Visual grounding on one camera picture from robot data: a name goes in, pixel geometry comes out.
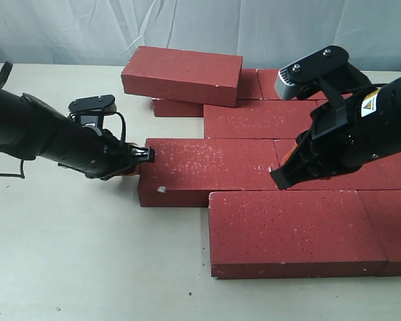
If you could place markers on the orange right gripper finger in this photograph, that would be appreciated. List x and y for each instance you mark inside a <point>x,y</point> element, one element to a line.
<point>289,152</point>

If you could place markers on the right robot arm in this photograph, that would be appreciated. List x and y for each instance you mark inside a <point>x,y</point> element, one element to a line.
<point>381,114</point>

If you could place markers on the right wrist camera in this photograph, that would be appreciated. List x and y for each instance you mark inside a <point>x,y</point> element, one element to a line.
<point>323,70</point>

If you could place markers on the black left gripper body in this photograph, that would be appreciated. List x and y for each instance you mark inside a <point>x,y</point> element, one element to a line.
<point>97,153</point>

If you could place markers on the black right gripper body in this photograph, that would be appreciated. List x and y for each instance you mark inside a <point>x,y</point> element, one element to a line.
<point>334,145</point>

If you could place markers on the angled red brick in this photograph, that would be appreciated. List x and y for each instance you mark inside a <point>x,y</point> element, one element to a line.
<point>272,119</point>

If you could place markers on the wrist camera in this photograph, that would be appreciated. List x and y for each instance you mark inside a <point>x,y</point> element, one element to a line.
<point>323,70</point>
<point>91,111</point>

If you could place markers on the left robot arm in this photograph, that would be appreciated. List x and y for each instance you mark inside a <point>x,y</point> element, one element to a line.
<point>31,128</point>

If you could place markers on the white fabric backdrop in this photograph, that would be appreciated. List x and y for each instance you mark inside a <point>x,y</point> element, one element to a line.
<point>267,34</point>

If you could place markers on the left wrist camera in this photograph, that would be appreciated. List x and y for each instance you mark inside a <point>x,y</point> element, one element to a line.
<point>91,111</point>

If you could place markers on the speckled white-flecked red brick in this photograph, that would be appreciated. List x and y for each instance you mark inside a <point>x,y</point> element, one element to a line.
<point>187,170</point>

